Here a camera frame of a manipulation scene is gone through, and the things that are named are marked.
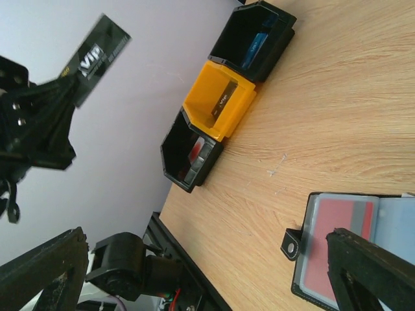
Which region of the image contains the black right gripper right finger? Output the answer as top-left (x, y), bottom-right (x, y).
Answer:
top-left (326, 228), bottom-right (414, 310)

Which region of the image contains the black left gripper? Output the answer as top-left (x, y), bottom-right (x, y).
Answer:
top-left (1, 58), bottom-right (81, 181)

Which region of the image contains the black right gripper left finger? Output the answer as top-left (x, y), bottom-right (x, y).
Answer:
top-left (1, 227), bottom-right (89, 310)

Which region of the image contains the black card holder wallet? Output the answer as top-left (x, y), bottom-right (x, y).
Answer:
top-left (281, 192), bottom-right (414, 310)

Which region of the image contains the black vip card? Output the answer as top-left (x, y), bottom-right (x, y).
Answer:
top-left (60, 14), bottom-right (131, 108)
top-left (211, 81), bottom-right (238, 120)

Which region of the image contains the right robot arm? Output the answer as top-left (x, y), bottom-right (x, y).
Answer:
top-left (1, 227), bottom-right (414, 310)

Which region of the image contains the red white card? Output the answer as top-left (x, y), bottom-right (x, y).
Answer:
top-left (188, 137), bottom-right (205, 164)

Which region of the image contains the black VIP card in bin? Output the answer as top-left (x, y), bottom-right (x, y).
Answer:
top-left (211, 81), bottom-right (238, 120)

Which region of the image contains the blue card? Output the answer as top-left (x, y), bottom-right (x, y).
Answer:
top-left (241, 14), bottom-right (278, 69)

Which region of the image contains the black plastic bin near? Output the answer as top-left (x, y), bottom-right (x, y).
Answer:
top-left (160, 108), bottom-right (224, 193)

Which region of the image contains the black plastic bin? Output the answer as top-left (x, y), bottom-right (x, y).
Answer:
top-left (208, 1), bottom-right (297, 83)
top-left (160, 108), bottom-right (224, 193)

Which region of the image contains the yellow plastic bin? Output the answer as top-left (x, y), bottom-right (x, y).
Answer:
top-left (183, 60), bottom-right (257, 142)

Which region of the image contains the black plastic bin far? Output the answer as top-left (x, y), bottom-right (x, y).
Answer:
top-left (208, 1), bottom-right (297, 83)

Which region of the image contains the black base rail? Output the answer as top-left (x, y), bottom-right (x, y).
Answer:
top-left (145, 212), bottom-right (231, 311)

